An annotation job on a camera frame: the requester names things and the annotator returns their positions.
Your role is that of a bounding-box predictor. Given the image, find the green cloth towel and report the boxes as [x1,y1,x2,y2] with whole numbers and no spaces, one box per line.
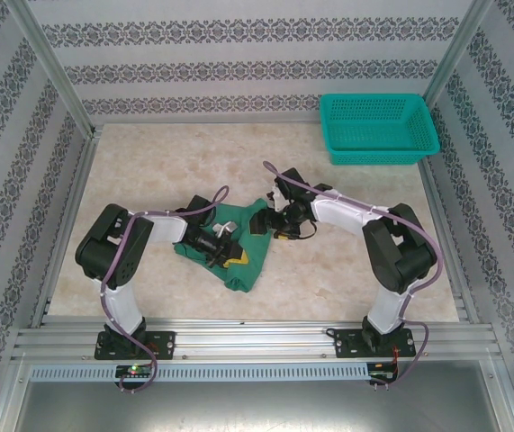
[173,200,272,293]

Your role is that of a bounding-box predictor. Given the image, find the teal plastic mesh basket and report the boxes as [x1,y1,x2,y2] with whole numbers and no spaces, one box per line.
[319,93,441,167]

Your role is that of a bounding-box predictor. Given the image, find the aluminium profile beam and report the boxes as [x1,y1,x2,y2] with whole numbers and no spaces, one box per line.
[11,318,505,364]

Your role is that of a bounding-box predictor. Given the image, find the grey metal panel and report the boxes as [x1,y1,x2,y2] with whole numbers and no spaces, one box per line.
[0,359,514,432]

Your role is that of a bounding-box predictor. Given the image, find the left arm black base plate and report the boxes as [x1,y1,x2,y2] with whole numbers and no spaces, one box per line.
[93,330,177,361]

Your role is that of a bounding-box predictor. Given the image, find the slotted grey cable duct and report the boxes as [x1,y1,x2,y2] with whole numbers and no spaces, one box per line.
[28,363,371,383]

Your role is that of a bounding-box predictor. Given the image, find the aluminium table end rail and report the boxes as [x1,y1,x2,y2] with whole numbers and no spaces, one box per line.
[92,117,325,128]

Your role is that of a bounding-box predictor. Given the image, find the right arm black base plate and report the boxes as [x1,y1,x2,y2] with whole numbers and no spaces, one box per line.
[333,328,418,360]

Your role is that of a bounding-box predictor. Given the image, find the aluminium table side rail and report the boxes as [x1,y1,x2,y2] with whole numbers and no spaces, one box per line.
[418,159,482,325]
[29,128,104,329]

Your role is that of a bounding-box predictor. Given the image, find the aluminium frame post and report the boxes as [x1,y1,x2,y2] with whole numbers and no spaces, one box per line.
[420,0,497,107]
[6,0,95,136]

